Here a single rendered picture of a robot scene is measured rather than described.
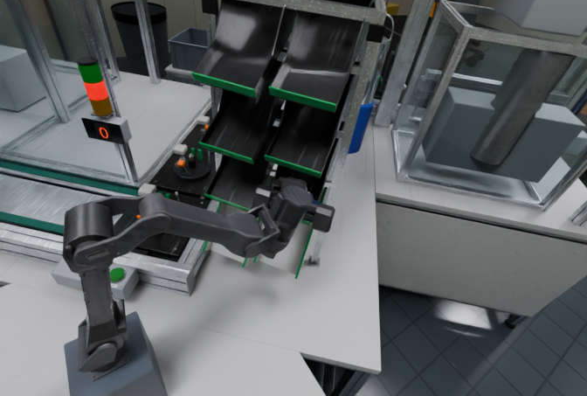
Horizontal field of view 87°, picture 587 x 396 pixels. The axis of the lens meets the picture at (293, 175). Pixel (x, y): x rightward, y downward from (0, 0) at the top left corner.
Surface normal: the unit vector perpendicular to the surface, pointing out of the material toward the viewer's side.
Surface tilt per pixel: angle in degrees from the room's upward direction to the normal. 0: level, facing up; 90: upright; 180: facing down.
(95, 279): 90
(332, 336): 0
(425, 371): 0
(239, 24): 25
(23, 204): 0
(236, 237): 71
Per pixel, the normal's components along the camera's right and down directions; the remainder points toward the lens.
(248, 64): -0.04, -0.44
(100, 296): 0.44, 0.62
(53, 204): 0.11, -0.75
